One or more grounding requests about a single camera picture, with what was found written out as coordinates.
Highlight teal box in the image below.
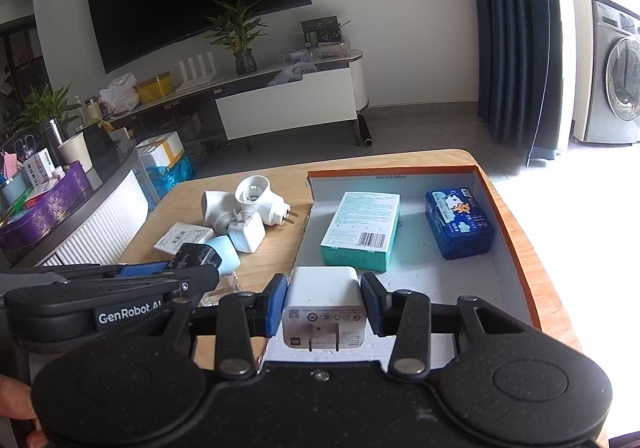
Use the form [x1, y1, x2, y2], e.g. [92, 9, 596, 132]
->
[320, 190, 401, 273]

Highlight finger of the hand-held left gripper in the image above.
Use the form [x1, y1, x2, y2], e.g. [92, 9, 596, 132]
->
[174, 267, 221, 302]
[0, 262, 174, 288]

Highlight clear plastic organizer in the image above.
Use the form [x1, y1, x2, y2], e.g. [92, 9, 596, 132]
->
[277, 43, 363, 64]

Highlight yellow box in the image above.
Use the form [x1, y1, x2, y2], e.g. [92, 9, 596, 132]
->
[136, 72, 173, 104]

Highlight green plant in dark vase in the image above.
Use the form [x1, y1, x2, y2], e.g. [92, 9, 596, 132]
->
[202, 0, 271, 76]

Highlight small white charger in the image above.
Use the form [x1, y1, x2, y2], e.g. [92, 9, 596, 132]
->
[227, 209, 266, 254]

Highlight dark blue curtain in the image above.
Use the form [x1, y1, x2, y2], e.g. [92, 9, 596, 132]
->
[466, 0, 571, 168]

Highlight white plug adapter green light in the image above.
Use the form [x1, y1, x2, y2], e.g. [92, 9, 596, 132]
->
[235, 175, 299, 227]

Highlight steel tumbler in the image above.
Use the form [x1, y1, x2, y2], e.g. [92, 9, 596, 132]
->
[44, 117, 70, 164]

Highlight large white charger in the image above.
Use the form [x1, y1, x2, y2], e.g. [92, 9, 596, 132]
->
[282, 267, 370, 353]

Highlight light blue toothpick holder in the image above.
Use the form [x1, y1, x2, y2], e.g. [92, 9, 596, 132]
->
[205, 234, 241, 275]

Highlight leafy green plant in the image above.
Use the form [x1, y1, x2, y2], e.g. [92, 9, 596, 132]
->
[10, 83, 83, 134]

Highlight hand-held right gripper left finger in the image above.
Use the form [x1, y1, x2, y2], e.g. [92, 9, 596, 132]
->
[150, 273, 290, 377]

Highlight black power adapter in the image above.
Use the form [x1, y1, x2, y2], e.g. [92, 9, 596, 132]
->
[169, 242, 222, 274]

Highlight round ribbed white counter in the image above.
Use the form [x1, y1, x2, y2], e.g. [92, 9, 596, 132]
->
[0, 143, 151, 269]

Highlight white router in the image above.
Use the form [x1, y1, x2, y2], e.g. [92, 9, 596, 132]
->
[175, 54, 218, 93]

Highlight person's left hand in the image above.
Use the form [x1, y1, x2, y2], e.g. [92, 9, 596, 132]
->
[0, 373, 49, 448]

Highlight blue plastic bag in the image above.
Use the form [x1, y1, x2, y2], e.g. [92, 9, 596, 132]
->
[145, 155, 197, 201]

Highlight white plastic bag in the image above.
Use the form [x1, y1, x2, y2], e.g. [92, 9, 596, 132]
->
[98, 73, 140, 114]

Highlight purple tin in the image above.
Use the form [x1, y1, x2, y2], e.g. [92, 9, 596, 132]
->
[0, 162, 93, 254]

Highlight grey washing machine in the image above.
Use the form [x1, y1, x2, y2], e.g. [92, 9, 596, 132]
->
[572, 0, 640, 145]

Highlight white and yellow carton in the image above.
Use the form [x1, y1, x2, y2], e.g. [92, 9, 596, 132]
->
[136, 131, 185, 166]

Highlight white paper cup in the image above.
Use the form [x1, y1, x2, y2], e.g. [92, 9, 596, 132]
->
[57, 132, 93, 174]

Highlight black roll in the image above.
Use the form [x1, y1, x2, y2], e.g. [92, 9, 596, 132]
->
[357, 114, 375, 147]

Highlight dark green box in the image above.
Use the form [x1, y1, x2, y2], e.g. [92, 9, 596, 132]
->
[301, 18, 346, 46]

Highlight grey tray with orange rim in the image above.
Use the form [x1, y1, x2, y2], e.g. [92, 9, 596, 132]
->
[260, 164, 543, 364]

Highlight crumpled grey plastic bag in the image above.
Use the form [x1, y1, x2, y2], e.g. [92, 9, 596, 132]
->
[268, 62, 318, 86]

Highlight blue tissue pack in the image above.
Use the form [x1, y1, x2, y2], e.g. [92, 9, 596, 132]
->
[425, 187, 496, 260]

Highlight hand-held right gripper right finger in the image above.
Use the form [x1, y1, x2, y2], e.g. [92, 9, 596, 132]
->
[360, 272, 526, 377]

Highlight white television cabinet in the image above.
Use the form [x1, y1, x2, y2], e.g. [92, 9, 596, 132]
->
[107, 51, 371, 149]

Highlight small white barcode box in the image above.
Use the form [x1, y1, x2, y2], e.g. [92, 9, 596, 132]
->
[154, 222, 215, 256]

